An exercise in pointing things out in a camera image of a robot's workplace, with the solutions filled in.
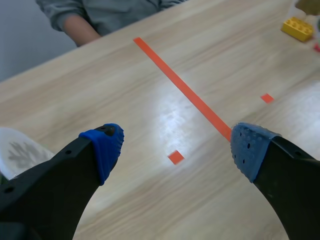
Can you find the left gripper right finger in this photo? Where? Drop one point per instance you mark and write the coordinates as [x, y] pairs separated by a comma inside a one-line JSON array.
[[285, 175]]

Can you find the small yellow stand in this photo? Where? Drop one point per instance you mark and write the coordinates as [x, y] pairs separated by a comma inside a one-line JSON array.
[[298, 28]]

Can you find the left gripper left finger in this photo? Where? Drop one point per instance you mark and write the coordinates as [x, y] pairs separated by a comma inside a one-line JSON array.
[[57, 180]]

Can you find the person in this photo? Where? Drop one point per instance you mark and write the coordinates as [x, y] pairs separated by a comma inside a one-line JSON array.
[[100, 15]]

